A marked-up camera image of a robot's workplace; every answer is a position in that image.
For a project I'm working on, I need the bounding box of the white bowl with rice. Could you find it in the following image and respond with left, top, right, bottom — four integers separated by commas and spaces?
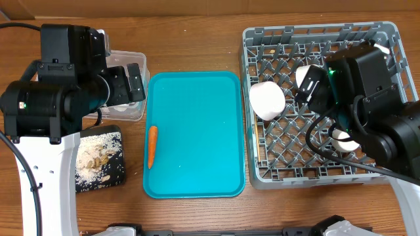
295, 65, 325, 91

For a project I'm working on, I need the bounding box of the white paper cup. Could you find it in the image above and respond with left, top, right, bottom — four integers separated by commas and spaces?
331, 129, 360, 153

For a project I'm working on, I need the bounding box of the small pink-white bowl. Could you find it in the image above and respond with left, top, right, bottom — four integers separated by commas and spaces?
249, 81, 285, 121

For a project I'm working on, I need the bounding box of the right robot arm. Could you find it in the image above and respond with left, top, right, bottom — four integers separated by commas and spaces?
295, 40, 419, 235

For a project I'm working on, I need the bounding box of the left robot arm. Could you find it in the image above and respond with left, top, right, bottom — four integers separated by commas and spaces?
1, 24, 146, 235

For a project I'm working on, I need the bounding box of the grey dishwasher rack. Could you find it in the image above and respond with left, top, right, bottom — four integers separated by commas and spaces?
241, 22, 418, 189

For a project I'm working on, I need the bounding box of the clear plastic storage bin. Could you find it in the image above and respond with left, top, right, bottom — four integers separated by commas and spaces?
34, 29, 150, 122

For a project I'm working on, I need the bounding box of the orange carrot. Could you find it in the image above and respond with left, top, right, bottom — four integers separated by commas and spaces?
148, 126, 158, 170

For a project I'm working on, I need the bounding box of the black plastic tray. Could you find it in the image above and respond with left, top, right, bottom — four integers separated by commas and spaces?
74, 124, 127, 193

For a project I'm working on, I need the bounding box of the spilled rice and food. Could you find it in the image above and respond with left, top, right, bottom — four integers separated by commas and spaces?
75, 130, 123, 191

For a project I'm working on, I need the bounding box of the wooden chopstick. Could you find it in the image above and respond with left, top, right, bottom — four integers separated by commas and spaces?
254, 114, 261, 163

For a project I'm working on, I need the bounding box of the teal serving tray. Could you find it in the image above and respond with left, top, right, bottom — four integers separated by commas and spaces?
143, 71, 246, 199

